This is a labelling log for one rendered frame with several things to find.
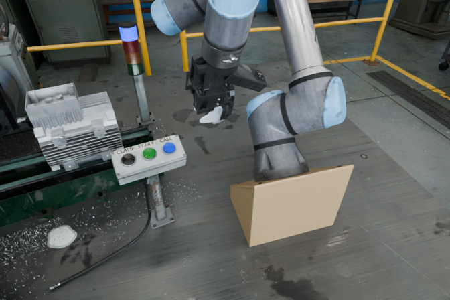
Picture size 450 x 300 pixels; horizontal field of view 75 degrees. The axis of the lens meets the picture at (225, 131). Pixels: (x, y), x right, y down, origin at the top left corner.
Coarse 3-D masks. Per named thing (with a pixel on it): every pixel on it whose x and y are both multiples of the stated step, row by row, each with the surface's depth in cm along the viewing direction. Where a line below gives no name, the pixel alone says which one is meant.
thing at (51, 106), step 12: (72, 84) 84; (36, 96) 80; (48, 96) 82; (60, 96) 79; (36, 108) 74; (48, 108) 75; (60, 108) 76; (72, 108) 78; (36, 120) 75; (48, 120) 76; (60, 120) 78; (72, 120) 79
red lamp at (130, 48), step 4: (136, 40) 107; (124, 44) 107; (128, 44) 106; (132, 44) 107; (136, 44) 108; (124, 48) 108; (128, 48) 107; (132, 48) 107; (136, 48) 108; (128, 52) 108; (132, 52) 108
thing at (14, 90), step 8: (0, 72) 98; (8, 72) 103; (0, 80) 94; (8, 80) 99; (8, 88) 96; (16, 88) 104; (8, 96) 94; (16, 96) 101; (16, 104) 100; (0, 112) 94; (16, 112) 100; (0, 120) 95; (0, 128) 96; (8, 128) 98; (0, 136) 98
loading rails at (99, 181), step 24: (0, 168) 88; (24, 168) 89; (48, 168) 93; (96, 168) 88; (0, 192) 79; (24, 192) 82; (48, 192) 86; (72, 192) 89; (96, 192) 93; (0, 216) 83; (24, 216) 87; (48, 216) 86
